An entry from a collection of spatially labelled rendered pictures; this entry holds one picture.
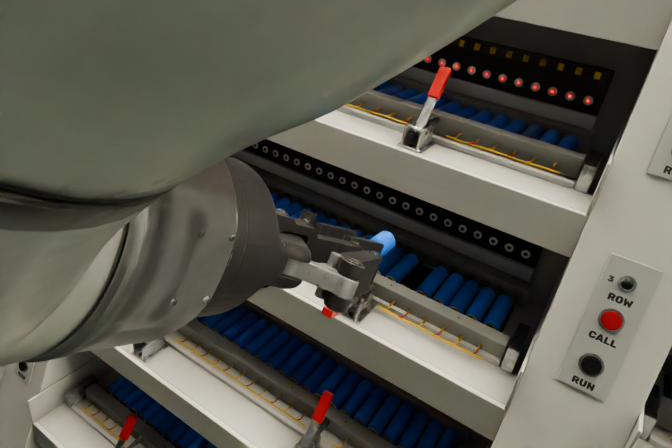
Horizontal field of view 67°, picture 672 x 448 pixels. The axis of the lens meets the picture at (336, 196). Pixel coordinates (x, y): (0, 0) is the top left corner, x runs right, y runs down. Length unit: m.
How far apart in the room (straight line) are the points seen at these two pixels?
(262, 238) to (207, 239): 0.04
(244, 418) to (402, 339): 0.24
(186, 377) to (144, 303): 0.59
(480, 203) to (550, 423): 0.21
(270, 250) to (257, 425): 0.49
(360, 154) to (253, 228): 0.36
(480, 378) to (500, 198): 0.18
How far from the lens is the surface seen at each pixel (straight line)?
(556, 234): 0.51
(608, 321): 0.50
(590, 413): 0.53
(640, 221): 0.50
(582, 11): 0.53
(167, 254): 0.16
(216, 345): 0.75
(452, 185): 0.52
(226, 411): 0.71
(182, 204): 0.16
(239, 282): 0.21
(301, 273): 0.24
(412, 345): 0.56
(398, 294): 0.58
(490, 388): 0.55
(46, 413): 0.98
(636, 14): 0.53
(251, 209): 0.21
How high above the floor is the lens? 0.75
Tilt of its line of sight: 9 degrees down
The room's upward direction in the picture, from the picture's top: 19 degrees clockwise
